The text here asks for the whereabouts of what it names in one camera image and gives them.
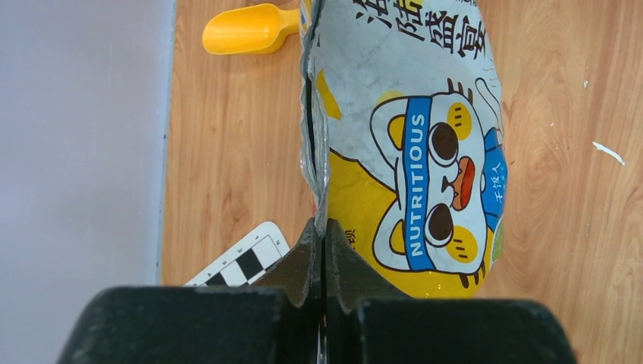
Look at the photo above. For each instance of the checkerboard calibration board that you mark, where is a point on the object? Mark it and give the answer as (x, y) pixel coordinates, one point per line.
(247, 260)

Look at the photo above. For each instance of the yellow plastic scoop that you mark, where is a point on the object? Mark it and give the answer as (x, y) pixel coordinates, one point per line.
(252, 30)

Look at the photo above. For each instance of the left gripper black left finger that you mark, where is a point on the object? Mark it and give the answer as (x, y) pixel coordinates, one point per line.
(274, 320)

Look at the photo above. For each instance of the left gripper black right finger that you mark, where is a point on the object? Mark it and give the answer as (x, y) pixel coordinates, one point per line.
(370, 321)

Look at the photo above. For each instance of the pet food bag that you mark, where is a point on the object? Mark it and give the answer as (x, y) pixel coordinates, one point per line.
(403, 138)

